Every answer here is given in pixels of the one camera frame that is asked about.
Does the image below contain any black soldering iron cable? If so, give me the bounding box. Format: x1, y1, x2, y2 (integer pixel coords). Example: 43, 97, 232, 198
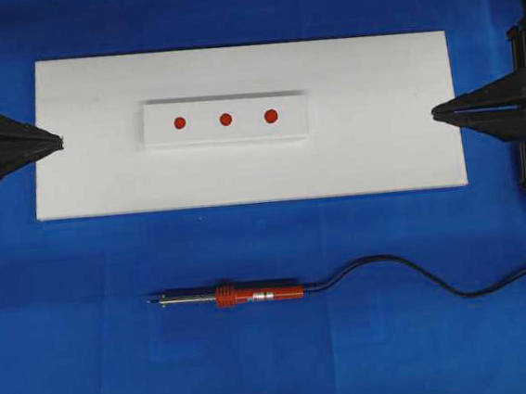
300, 240, 526, 315

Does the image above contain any red handled soldering iron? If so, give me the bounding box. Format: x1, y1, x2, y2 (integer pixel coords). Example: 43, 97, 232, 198
147, 280, 306, 309

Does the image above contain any large white base board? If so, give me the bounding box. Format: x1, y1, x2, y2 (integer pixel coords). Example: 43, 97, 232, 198
34, 31, 468, 221

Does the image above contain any small white raised plate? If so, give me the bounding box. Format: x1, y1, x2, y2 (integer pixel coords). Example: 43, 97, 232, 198
142, 92, 311, 149

